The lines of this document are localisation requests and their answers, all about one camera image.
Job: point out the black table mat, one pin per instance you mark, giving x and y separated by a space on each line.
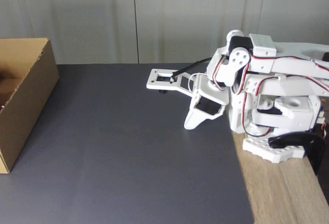
115 144

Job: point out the black table clamp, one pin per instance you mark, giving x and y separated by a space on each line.
312 145

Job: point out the white panelled wardrobe front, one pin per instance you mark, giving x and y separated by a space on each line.
77 16

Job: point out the white gripper camera mount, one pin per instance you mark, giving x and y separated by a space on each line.
154 80

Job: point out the brown cardboard box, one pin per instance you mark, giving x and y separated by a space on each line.
33 100

